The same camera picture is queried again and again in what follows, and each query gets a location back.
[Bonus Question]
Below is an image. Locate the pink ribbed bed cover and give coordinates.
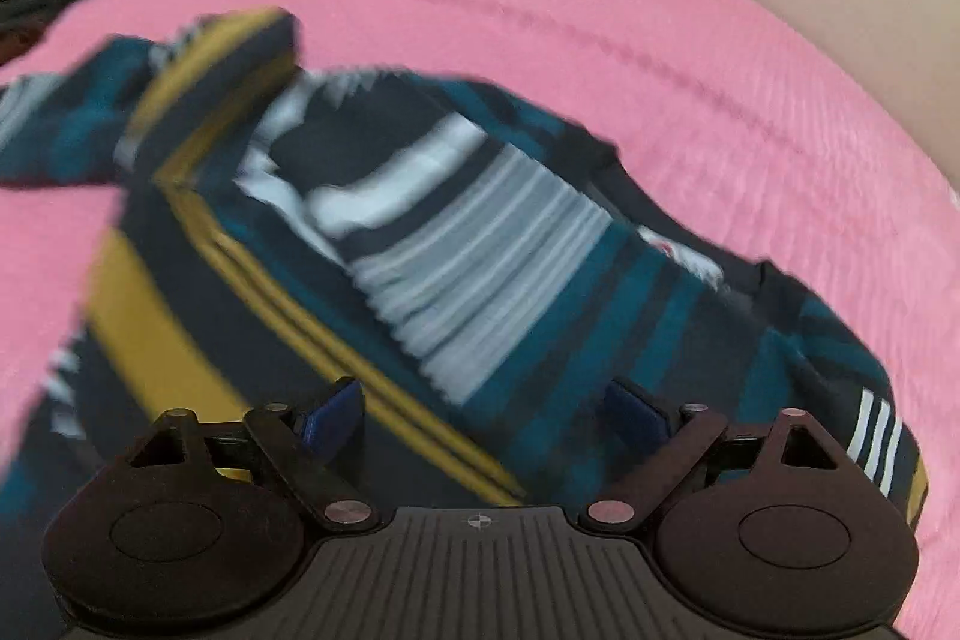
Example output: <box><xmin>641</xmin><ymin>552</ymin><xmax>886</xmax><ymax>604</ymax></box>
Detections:
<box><xmin>3</xmin><ymin>0</ymin><xmax>958</xmax><ymax>638</ymax></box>

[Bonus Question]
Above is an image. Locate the striped navy teal shirt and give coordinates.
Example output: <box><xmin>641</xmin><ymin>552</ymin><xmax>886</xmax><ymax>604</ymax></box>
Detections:
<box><xmin>2</xmin><ymin>10</ymin><xmax>928</xmax><ymax>638</ymax></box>

